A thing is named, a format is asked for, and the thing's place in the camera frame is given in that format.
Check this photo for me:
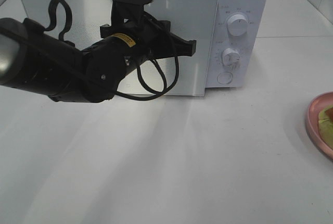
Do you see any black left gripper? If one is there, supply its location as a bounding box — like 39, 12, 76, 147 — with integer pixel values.
100, 0, 197, 70

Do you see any white microwave door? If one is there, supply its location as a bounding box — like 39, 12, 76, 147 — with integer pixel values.
21, 0, 217, 96

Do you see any white timer knob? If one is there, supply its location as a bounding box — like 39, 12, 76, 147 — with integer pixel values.
221, 48, 241, 66

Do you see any round white door button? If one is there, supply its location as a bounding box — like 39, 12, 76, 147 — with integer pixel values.
216, 71, 233, 84

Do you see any pink plate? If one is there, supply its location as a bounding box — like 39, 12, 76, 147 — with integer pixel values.
305, 92, 332, 161

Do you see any sandwich with lettuce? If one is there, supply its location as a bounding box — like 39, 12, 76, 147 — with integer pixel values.
318, 105, 332, 148

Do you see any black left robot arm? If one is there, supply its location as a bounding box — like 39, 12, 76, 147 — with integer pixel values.
1, 0, 196, 103

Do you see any upper white power knob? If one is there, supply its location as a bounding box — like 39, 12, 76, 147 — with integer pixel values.
226, 13, 249, 36

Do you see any white microwave oven body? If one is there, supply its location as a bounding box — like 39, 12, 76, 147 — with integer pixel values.
22, 0, 269, 89

